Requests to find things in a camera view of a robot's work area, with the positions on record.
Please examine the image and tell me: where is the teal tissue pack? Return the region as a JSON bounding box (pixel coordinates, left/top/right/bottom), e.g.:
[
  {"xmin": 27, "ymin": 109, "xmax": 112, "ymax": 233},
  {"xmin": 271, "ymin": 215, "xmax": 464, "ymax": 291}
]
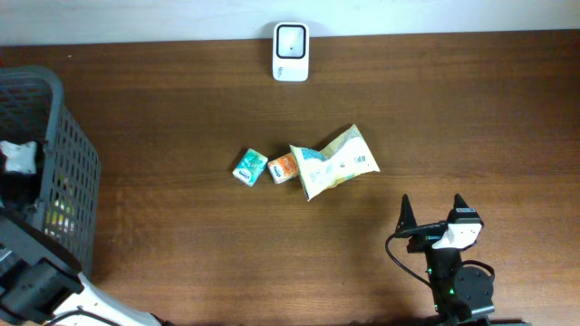
[{"xmin": 232, "ymin": 149, "xmax": 268, "ymax": 187}]

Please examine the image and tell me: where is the green tea carton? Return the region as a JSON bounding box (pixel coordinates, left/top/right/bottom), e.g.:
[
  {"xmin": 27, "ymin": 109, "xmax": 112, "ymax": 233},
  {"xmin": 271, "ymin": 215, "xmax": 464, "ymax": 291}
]
[{"xmin": 44, "ymin": 176, "xmax": 84, "ymax": 239}]

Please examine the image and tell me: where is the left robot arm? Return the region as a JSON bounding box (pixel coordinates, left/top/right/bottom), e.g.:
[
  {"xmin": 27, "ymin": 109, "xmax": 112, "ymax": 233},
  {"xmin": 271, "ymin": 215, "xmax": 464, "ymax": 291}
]
[{"xmin": 1, "ymin": 206, "xmax": 170, "ymax": 326}]

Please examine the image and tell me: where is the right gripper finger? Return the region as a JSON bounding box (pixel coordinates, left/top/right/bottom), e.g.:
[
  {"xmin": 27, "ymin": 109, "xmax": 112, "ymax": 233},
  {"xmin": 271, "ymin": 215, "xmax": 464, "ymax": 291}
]
[
  {"xmin": 394, "ymin": 194, "xmax": 418, "ymax": 236},
  {"xmin": 450, "ymin": 193, "xmax": 469, "ymax": 222}
]

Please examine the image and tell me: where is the grey plastic mesh basket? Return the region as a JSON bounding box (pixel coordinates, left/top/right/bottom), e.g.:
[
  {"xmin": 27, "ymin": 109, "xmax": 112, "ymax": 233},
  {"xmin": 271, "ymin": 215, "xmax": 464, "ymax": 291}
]
[{"xmin": 1, "ymin": 66, "xmax": 102, "ymax": 277}]

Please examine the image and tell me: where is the white barcode scanner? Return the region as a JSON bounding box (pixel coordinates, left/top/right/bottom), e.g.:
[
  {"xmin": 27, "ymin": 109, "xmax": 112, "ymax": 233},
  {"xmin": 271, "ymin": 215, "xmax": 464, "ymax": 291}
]
[{"xmin": 272, "ymin": 22, "xmax": 310, "ymax": 82}]

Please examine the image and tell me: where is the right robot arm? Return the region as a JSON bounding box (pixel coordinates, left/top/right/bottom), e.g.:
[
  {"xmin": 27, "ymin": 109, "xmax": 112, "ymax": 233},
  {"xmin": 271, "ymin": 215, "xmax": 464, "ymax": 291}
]
[{"xmin": 385, "ymin": 194, "xmax": 495, "ymax": 325}]

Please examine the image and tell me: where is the orange tissue pack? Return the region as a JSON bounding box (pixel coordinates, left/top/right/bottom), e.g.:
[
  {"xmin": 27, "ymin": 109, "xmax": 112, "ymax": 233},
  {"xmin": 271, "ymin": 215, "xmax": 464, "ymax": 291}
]
[{"xmin": 267, "ymin": 153, "xmax": 299, "ymax": 184}]

